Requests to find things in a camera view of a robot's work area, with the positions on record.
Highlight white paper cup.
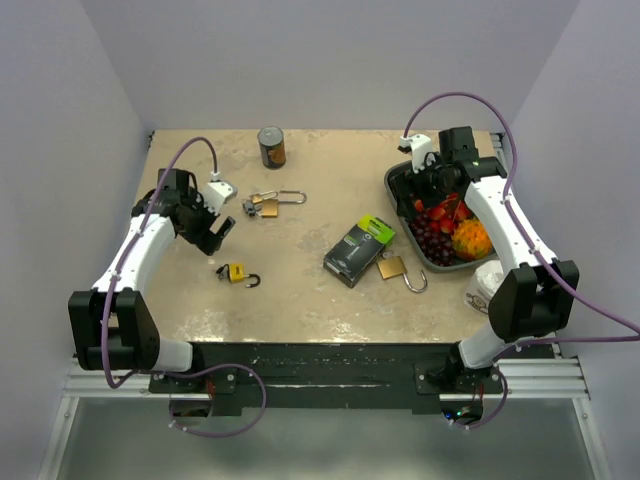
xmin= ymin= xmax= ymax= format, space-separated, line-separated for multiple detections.
xmin=463 ymin=260 xmax=504 ymax=315

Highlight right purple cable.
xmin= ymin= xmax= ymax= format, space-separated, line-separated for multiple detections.
xmin=402 ymin=91 xmax=640 ymax=431

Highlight dark grape bunch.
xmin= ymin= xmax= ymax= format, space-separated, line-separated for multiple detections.
xmin=409 ymin=214 xmax=456 ymax=267

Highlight yellow padlock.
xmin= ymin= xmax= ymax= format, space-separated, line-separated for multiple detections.
xmin=216 ymin=263 xmax=261 ymax=288

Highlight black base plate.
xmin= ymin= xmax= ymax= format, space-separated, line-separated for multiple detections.
xmin=150 ymin=342 xmax=503 ymax=415

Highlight small red fruits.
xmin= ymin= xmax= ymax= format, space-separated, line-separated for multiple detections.
xmin=410 ymin=193 xmax=474 ymax=235

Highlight long shackle brass padlock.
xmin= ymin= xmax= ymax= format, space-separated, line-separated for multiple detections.
xmin=257 ymin=190 xmax=307 ymax=218

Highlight orange spiky fruit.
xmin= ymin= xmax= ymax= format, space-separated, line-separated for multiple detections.
xmin=452 ymin=218 xmax=493 ymax=261

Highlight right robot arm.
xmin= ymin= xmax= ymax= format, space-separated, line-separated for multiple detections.
xmin=399 ymin=127 xmax=579 ymax=393

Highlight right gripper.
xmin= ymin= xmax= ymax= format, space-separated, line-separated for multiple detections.
xmin=391 ymin=152 xmax=455 ymax=220

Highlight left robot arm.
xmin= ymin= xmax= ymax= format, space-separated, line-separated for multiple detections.
xmin=68 ymin=169 xmax=237 ymax=392

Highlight small brass padlock keys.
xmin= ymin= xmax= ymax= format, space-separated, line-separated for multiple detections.
xmin=242 ymin=190 xmax=278 ymax=218

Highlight tin can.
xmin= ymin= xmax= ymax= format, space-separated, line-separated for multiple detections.
xmin=257 ymin=126 xmax=286 ymax=169

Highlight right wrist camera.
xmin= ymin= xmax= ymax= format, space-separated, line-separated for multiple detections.
xmin=398 ymin=134 xmax=435 ymax=174

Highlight black green razor box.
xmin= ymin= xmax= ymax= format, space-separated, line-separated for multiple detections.
xmin=323 ymin=214 xmax=395 ymax=288

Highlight large brass padlock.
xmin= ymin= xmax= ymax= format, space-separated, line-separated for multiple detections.
xmin=376 ymin=255 xmax=428 ymax=294

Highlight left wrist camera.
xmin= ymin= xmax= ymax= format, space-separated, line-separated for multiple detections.
xmin=200 ymin=170 xmax=238 ymax=214

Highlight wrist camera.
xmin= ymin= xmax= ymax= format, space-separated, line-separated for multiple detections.
xmin=398 ymin=134 xmax=435 ymax=174
xmin=200 ymin=170 xmax=238 ymax=214

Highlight grey fruit tray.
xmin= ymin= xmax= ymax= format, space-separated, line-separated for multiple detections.
xmin=383 ymin=161 xmax=498 ymax=273

